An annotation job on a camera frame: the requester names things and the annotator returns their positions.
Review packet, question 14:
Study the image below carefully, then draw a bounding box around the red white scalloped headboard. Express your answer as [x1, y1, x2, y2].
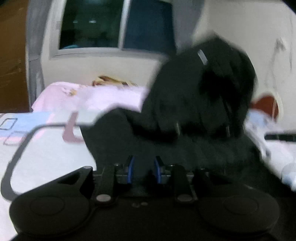
[250, 90, 283, 122]

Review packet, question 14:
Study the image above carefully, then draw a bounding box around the brown wooden door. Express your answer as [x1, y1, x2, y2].
[0, 1, 29, 113]

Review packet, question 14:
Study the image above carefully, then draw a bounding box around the grey right curtain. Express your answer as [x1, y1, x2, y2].
[171, 0, 205, 53]

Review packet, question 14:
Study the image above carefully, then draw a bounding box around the grey curtain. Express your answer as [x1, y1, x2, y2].
[171, 0, 205, 53]
[26, 0, 53, 109]

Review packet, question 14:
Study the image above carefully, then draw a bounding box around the aluminium frame sliding window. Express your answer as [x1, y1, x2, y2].
[50, 1, 176, 58]

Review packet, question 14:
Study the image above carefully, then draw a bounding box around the black padded winter jacket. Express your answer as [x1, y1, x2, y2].
[81, 36, 283, 193]

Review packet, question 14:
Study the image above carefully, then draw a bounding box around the grey left curtain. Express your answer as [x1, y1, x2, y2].
[26, 0, 53, 109]

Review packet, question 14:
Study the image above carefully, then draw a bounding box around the light pink blanket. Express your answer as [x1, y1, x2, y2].
[32, 82, 149, 112]

